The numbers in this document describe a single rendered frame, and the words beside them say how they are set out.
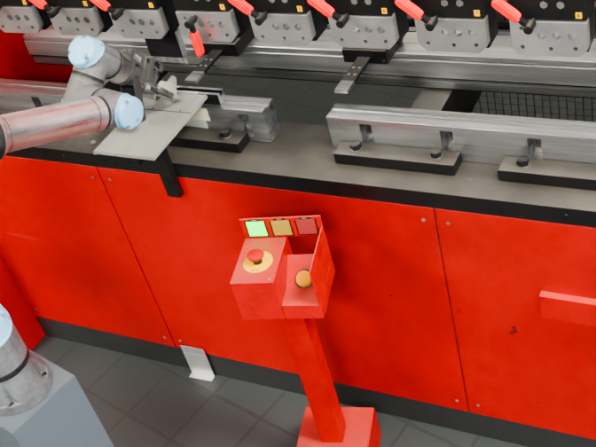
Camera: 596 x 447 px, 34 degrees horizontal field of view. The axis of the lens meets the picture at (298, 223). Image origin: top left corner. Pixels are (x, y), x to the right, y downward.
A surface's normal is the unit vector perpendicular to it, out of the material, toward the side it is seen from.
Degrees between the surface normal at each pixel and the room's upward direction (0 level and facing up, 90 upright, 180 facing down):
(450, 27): 90
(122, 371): 0
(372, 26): 90
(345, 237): 90
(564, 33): 90
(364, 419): 0
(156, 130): 0
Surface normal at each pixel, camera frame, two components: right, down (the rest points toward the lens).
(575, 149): -0.42, 0.65
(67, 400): 0.76, 0.27
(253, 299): -0.19, 0.66
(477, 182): -0.22, -0.75
